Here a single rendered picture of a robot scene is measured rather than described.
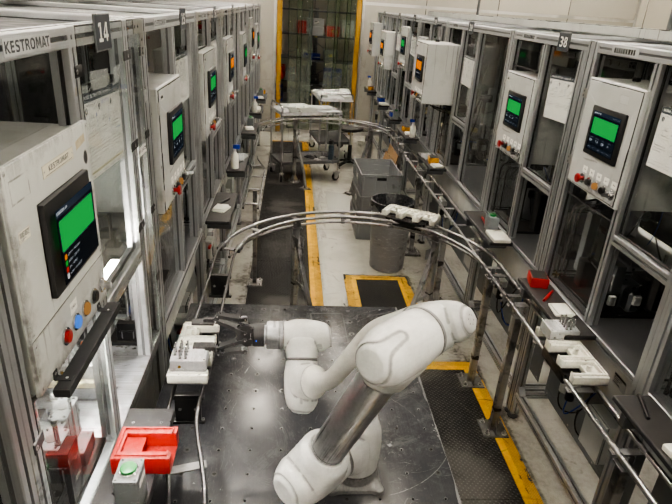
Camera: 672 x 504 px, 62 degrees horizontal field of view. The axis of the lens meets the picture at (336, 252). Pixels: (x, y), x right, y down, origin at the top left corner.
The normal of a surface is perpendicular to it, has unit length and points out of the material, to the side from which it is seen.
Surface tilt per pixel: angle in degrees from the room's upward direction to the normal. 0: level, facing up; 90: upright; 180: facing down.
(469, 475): 0
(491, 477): 0
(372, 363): 85
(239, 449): 0
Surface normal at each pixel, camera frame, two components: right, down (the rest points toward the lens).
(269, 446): 0.06, -0.91
